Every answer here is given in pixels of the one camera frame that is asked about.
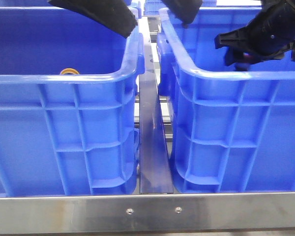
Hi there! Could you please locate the right rail screw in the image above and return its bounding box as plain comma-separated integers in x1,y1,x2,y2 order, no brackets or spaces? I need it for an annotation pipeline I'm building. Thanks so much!
175,207,182,214

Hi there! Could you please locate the left blue plastic bin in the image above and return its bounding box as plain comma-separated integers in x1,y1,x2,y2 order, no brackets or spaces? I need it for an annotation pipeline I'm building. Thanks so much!
0,7,145,197

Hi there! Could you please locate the left rail screw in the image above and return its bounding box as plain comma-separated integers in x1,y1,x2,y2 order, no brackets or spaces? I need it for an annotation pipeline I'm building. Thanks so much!
127,208,134,215

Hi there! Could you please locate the rail screw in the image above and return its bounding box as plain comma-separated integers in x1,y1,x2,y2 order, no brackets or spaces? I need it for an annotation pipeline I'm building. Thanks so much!
175,207,182,214
127,208,134,215

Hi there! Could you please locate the blue plastic bin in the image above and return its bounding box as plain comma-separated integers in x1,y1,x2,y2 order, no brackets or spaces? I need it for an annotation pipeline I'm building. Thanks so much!
0,7,145,197
157,7,295,193

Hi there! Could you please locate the back right blue bin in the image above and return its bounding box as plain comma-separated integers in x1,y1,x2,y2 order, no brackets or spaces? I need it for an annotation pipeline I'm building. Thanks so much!
143,0,217,16

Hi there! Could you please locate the red mushroom push button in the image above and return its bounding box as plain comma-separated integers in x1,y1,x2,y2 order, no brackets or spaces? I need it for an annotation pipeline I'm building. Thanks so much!
235,54,259,71

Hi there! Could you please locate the back left blue bin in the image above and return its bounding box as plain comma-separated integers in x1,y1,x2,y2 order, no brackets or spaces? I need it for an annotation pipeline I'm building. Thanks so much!
0,0,142,19

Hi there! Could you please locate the right blue plastic bin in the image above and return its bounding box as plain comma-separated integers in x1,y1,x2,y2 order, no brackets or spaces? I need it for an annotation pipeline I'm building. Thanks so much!
157,7,295,193

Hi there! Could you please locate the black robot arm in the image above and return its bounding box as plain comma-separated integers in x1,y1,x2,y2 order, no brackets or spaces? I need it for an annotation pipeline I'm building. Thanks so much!
48,0,138,38

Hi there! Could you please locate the steel divider bar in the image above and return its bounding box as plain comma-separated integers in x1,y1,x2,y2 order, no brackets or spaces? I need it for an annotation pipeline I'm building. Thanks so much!
139,17,174,194

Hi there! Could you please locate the yellow mushroom push button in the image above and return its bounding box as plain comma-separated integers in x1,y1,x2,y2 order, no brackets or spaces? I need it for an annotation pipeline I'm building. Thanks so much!
60,68,80,75

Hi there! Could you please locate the steel front rail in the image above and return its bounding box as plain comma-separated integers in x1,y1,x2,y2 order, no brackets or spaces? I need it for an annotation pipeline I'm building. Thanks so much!
0,192,295,235

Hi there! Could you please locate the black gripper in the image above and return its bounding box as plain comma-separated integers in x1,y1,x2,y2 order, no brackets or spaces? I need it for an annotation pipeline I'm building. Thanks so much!
214,0,295,66

